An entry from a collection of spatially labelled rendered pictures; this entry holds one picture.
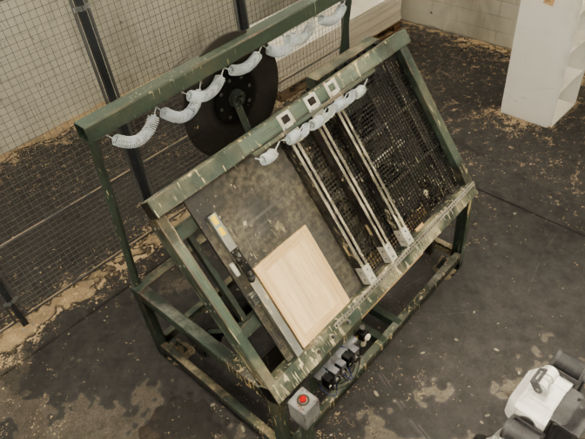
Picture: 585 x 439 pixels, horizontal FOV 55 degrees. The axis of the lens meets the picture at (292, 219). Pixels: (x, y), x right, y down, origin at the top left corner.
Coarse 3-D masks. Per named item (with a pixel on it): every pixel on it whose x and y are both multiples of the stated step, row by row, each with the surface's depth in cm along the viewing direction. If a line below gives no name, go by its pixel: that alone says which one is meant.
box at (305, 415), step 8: (304, 392) 296; (296, 400) 293; (312, 400) 292; (296, 408) 290; (304, 408) 289; (312, 408) 290; (296, 416) 296; (304, 416) 288; (312, 416) 295; (304, 424) 295; (312, 424) 300
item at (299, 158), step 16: (288, 112) 317; (304, 128) 308; (304, 160) 327; (304, 176) 330; (320, 192) 330; (320, 208) 337; (336, 208) 336; (336, 224) 335; (352, 240) 341; (352, 256) 343; (368, 272) 346
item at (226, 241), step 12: (216, 216) 294; (216, 228) 293; (228, 240) 296; (228, 252) 298; (252, 288) 304; (264, 300) 306; (276, 312) 310; (276, 324) 309; (288, 336) 313; (300, 348) 317
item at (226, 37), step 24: (216, 48) 320; (264, 48) 349; (216, 72) 327; (264, 72) 358; (216, 96) 334; (240, 96) 344; (264, 96) 367; (192, 120) 329; (216, 120) 343; (264, 120) 377; (216, 144) 352
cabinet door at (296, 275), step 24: (288, 240) 321; (312, 240) 330; (264, 264) 310; (288, 264) 320; (312, 264) 329; (288, 288) 318; (312, 288) 327; (336, 288) 337; (288, 312) 317; (312, 312) 326; (336, 312) 336; (312, 336) 324
